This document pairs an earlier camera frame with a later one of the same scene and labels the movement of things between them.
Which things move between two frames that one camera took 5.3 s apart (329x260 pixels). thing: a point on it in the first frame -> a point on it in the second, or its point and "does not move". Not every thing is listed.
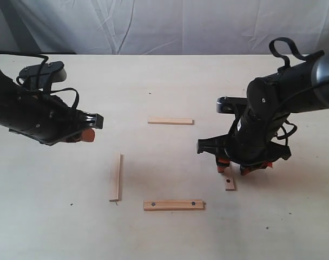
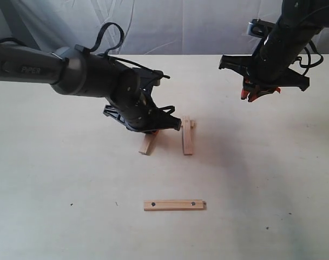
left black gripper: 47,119 -> 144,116
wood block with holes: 229,183 -> 187,136
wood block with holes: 171,205 does not move
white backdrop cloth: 162,27 does not move
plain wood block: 116,177 -> 148,144
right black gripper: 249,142 -> 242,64
